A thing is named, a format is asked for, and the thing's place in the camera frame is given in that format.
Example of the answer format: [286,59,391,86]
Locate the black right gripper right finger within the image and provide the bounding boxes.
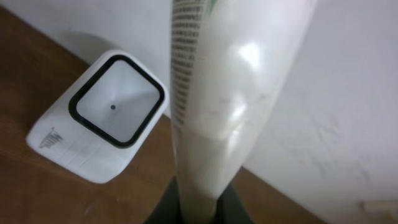
[215,184,254,224]

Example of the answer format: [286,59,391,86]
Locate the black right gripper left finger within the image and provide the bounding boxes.
[144,177,183,224]

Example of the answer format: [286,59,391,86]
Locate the white barcode scanner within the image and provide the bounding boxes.
[26,50,169,184]

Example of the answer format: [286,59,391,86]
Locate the white tube with tan cap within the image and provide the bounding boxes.
[170,0,317,223]

